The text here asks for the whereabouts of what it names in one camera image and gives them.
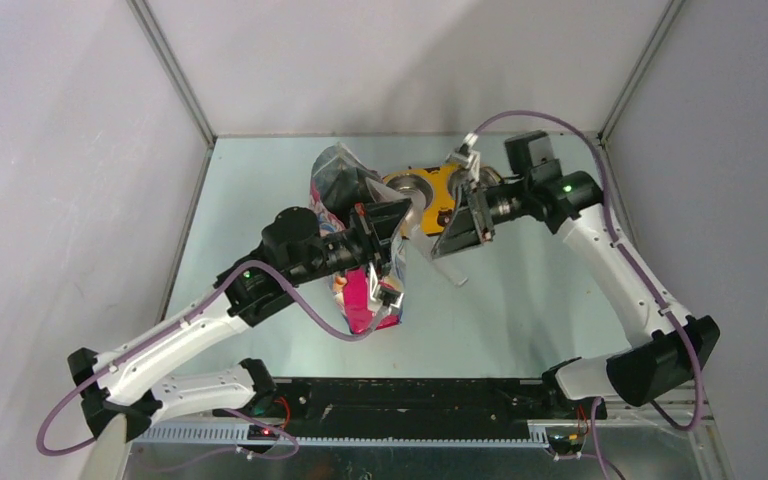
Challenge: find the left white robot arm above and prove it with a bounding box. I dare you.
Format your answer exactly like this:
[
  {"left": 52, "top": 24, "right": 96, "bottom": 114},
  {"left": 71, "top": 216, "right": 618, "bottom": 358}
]
[{"left": 67, "top": 198, "right": 411, "bottom": 441}]

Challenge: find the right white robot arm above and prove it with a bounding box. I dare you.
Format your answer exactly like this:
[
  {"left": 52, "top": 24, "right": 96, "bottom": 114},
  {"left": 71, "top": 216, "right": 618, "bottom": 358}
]
[{"left": 430, "top": 131, "right": 720, "bottom": 418}]

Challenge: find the yellow double pet bowl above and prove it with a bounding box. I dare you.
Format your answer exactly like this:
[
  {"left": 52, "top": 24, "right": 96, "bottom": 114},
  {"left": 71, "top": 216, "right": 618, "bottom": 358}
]
[{"left": 374, "top": 163, "right": 470, "bottom": 237}]

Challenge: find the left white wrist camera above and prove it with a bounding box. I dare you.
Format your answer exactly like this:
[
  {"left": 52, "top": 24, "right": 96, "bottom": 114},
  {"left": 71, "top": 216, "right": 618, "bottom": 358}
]
[{"left": 367, "top": 263, "right": 404, "bottom": 316}]

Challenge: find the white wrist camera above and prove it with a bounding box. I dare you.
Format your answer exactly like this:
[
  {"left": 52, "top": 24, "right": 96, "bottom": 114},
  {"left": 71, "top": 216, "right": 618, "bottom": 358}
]
[
  {"left": 367, "top": 263, "right": 404, "bottom": 316},
  {"left": 446, "top": 132, "right": 481, "bottom": 177}
]

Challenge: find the cat food bag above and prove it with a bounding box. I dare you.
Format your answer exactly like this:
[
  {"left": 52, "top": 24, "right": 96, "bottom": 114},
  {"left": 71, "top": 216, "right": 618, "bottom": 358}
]
[{"left": 309, "top": 142, "right": 406, "bottom": 342}]

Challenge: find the purple cable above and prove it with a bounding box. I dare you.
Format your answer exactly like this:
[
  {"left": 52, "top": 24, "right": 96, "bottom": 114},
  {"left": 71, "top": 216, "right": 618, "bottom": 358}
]
[
  {"left": 36, "top": 259, "right": 402, "bottom": 462},
  {"left": 473, "top": 109, "right": 707, "bottom": 480}
]

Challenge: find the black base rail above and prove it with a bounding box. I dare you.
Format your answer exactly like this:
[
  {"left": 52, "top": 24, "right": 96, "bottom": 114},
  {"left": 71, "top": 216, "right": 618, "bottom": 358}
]
[{"left": 240, "top": 375, "right": 606, "bottom": 441}]

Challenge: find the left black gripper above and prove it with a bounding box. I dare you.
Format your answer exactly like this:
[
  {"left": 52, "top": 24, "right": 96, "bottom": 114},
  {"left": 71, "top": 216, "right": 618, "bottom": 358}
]
[{"left": 288, "top": 199, "right": 412, "bottom": 286}]

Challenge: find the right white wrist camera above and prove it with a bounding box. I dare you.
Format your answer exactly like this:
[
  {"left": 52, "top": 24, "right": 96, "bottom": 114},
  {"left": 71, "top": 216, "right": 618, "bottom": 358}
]
[{"left": 446, "top": 132, "right": 481, "bottom": 177}]

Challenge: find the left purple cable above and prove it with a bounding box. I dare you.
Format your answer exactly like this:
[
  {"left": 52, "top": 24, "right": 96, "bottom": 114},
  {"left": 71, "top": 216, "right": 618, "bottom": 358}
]
[{"left": 36, "top": 259, "right": 402, "bottom": 462}]

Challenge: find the clear plastic scoop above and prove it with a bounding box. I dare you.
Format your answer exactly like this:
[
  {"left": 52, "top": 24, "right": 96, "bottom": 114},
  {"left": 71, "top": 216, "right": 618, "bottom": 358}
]
[{"left": 407, "top": 226, "right": 468, "bottom": 287}]

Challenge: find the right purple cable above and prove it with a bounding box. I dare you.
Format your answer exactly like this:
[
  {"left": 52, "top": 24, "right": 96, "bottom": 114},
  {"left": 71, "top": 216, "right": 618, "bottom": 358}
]
[{"left": 473, "top": 109, "right": 707, "bottom": 480}]

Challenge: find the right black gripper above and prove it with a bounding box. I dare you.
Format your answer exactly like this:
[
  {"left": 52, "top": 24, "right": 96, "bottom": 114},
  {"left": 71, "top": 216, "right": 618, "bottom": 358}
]
[{"left": 433, "top": 177, "right": 534, "bottom": 257}]

